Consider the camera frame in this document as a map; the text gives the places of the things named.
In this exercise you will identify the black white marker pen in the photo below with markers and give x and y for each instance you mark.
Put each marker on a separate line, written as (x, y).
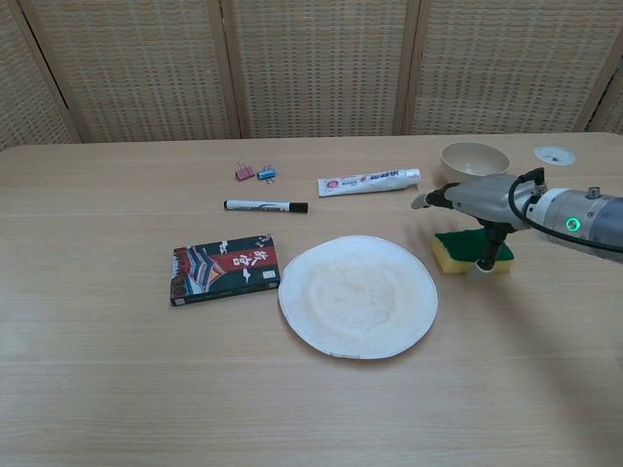
(265, 206)

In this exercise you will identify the yellow green sponge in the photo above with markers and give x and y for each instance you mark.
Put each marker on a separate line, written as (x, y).
(462, 248)

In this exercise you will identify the pink binder clip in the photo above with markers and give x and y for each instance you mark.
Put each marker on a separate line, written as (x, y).
(242, 172)

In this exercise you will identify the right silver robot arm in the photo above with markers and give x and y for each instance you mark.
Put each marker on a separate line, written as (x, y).
(579, 221)

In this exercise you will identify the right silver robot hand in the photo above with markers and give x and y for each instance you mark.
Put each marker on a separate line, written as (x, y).
(482, 199)

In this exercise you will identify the woven rattan folding screen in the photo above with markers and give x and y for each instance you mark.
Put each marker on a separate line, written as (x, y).
(311, 68)

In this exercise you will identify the white toothpaste tube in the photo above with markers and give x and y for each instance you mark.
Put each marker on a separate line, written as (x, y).
(365, 182)

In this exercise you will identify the beige bowl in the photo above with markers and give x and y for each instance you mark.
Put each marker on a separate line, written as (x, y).
(472, 163)

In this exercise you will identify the blue binder clip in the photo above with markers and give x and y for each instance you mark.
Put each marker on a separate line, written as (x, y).
(266, 173)

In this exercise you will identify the dark red box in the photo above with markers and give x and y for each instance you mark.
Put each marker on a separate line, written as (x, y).
(226, 270)

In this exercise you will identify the white paper plate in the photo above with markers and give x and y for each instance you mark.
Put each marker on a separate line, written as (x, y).
(357, 297)

